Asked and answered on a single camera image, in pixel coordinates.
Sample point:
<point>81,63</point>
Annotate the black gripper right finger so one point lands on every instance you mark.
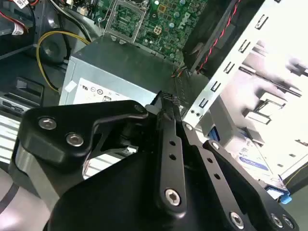
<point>240,187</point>

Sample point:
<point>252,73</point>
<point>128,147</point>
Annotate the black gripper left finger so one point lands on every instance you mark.
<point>72,113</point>

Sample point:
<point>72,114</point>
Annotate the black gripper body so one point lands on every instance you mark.
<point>108,204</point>

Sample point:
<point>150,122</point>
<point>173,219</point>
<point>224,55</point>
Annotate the hard disk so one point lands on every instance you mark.
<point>252,158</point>

